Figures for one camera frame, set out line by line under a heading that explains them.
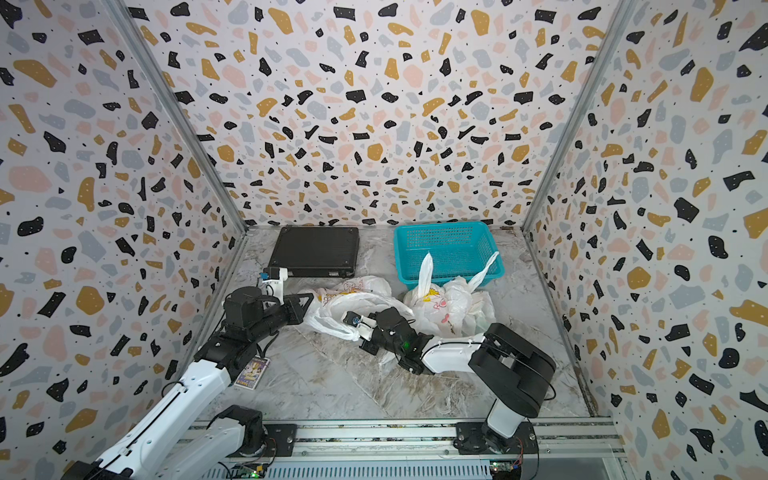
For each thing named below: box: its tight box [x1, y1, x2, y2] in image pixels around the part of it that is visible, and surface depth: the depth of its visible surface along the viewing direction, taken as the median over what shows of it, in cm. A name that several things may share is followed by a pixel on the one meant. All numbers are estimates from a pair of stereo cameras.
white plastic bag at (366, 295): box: [304, 275, 415, 341], surface depth 84 cm
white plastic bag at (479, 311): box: [458, 251, 499, 335], surface depth 91 cm
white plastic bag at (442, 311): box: [404, 252, 472, 337], surface depth 85 cm
